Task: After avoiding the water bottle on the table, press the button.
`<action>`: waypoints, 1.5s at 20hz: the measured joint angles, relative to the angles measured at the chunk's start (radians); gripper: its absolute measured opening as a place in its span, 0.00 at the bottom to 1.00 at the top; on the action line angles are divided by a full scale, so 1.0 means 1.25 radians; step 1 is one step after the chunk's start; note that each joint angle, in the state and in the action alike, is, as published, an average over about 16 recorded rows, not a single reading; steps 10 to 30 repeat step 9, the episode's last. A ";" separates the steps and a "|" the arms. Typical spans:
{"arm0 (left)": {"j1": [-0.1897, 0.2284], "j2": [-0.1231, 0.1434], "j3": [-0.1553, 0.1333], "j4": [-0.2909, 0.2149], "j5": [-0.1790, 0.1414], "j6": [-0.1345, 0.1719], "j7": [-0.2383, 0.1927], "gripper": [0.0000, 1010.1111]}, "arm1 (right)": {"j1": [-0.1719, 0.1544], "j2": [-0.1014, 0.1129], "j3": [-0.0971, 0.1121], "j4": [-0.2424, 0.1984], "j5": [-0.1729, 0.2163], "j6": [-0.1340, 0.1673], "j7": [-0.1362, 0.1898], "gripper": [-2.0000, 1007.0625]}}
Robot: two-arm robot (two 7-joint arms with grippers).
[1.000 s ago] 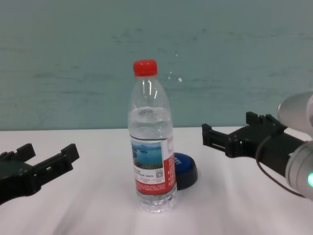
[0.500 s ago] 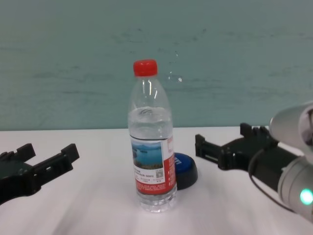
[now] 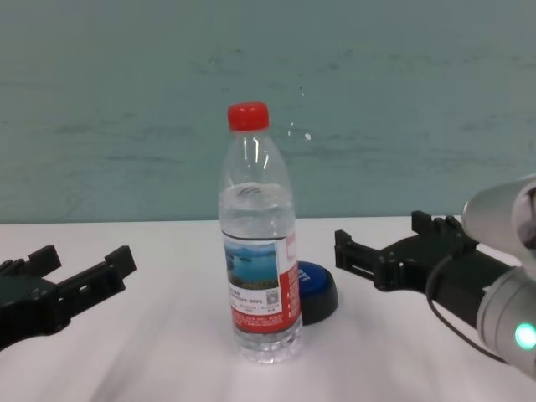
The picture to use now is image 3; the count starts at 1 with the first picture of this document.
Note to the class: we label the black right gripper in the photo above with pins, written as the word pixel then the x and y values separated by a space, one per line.
pixel 444 272

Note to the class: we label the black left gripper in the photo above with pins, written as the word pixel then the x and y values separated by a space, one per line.
pixel 25 305

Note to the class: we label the blue push button black base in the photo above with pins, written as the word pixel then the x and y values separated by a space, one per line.
pixel 318 289

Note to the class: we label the clear water bottle red cap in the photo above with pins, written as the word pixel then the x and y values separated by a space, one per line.
pixel 259 259

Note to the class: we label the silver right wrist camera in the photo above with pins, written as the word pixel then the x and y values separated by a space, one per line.
pixel 498 218

